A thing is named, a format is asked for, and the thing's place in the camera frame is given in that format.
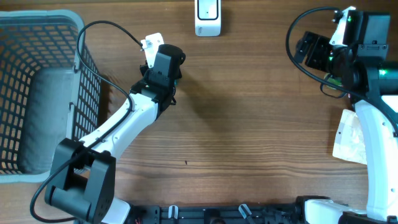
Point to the green lid jar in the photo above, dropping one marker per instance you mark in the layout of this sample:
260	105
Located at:
331	78

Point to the white barcode scanner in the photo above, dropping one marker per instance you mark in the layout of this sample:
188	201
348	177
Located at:
207	18

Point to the beige plastic pouch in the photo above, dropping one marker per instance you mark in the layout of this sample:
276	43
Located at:
349	139

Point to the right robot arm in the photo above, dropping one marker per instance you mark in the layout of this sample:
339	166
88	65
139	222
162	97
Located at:
356	53

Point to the grey plastic shopping basket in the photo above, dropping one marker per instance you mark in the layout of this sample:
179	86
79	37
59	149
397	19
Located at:
49	90

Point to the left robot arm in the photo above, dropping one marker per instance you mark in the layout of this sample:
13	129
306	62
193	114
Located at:
82	177

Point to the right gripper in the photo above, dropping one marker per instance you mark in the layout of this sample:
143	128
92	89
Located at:
318	44

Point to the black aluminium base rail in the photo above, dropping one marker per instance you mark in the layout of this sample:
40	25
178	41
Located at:
261	214

